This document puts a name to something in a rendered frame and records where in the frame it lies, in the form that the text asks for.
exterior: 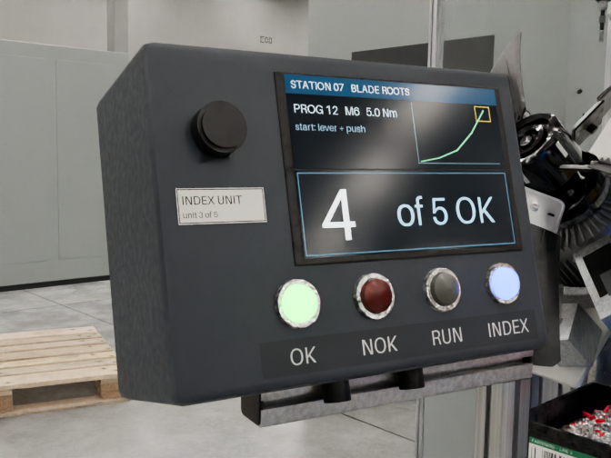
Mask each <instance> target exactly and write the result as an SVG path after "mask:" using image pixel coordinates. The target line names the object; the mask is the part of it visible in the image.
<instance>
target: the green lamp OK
mask: <svg viewBox="0 0 611 458"><path fill-rule="evenodd" d="M319 310H320V299H319V295H318V293H317V290H316V289H315V288H314V286H313V285H311V284H310V283H309V282H307V281H304V280H300V279H292V280H289V281H287V282H285V283H283V284H282V285H281V286H280V287H279V289H278V290H277V292H276V295H275V311H276V314H277V316H278V318H279V319H280V320H281V322H282V323H284V324H285V325H287V326H288V327H291V328H294V329H300V328H304V327H307V326H308V325H309V324H311V323H312V322H313V321H314V320H315V319H316V317H317V316H318V314H319Z"/></svg>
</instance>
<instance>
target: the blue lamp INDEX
mask: <svg viewBox="0 0 611 458"><path fill-rule="evenodd" d="M486 289H487V292H488V294H489V296H490V297H491V298H492V299H493V301H494V302H496V303H498V304H510V303H512V302H513V301H514V300H515V299H516V298H517V296H518V294H519V290H520V282H519V277H518V275H517V273H516V270H515V269H514V268H513V267H512V266H511V265H509V264H501V263H498V264H493V265H492V266H491V267H490V268H489V270H488V271H487V274H486Z"/></svg>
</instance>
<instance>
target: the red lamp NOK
mask: <svg viewBox="0 0 611 458"><path fill-rule="evenodd" d="M353 298H354V303H355V306H356V309H357V311H358V312H359V313H360V314H362V315H363V316H364V317H365V318H367V319H370V320H377V319H380V318H383V317H385V316H386V315H388V314H389V313H390V311H391V310H392V308H393V305H394V300H395V294H394V289H393V287H392V285H391V284H390V282H389V281H388V280H387V279H386V278H385V277H384V276H383V275H381V274H364V275H363V276H361V277H360V278H359V279H358V280H357V282H356V285H355V287H354V292H353Z"/></svg>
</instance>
